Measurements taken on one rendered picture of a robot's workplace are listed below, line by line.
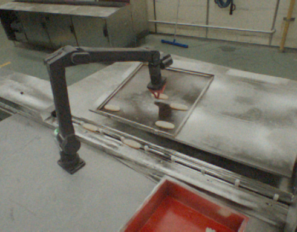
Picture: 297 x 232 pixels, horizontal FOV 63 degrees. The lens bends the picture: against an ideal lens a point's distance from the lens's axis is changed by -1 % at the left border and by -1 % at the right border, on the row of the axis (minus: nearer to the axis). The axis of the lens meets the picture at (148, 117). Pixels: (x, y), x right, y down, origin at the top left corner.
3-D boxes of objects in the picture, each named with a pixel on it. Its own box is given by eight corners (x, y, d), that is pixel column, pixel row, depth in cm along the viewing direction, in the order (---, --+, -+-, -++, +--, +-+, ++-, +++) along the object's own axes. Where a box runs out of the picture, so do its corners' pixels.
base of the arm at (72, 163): (57, 164, 117) (71, 175, 110) (51, 151, 112) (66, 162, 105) (71, 153, 122) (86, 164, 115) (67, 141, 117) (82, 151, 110)
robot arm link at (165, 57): (141, 50, 117) (152, 55, 111) (160, 40, 121) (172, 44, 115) (147, 71, 125) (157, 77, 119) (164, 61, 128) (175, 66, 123)
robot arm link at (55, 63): (37, 48, 89) (45, 55, 82) (73, 43, 96) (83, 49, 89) (57, 145, 113) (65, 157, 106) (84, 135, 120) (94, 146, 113)
